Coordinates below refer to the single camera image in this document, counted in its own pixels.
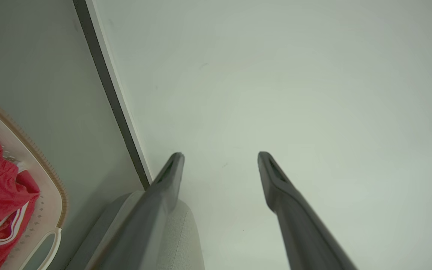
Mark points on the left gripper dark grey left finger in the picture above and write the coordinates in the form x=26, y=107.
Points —
x=144, y=225

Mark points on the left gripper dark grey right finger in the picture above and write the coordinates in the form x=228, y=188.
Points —
x=298, y=228

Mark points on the cream laundry basket tan rim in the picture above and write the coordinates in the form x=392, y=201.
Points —
x=49, y=195

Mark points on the dark baseboard strip white edge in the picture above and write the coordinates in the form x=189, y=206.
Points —
x=106, y=75

